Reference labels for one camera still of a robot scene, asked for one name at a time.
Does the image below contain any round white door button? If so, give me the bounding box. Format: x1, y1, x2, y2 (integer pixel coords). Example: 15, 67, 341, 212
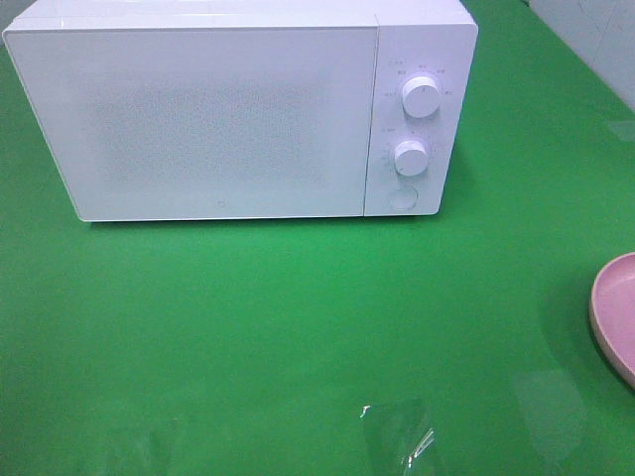
388, 186, 418, 210

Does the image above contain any white round knob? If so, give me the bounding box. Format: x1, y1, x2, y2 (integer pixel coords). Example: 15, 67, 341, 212
394, 140, 430, 177
401, 72, 442, 119

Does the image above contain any white microwave door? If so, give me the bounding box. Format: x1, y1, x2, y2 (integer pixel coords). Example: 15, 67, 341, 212
6, 27, 377, 222

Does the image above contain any pink round plate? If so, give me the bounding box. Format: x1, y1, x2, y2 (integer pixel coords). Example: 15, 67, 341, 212
588, 252, 634, 389

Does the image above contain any green table cloth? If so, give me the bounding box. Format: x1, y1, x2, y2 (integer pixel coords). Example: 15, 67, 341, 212
1, 1, 634, 475

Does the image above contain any white microwave oven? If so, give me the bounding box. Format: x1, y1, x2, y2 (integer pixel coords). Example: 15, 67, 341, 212
2, 1, 478, 216

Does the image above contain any clear tape piece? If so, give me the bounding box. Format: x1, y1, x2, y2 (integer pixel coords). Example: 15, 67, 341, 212
513, 369, 587, 448
359, 398, 441, 475

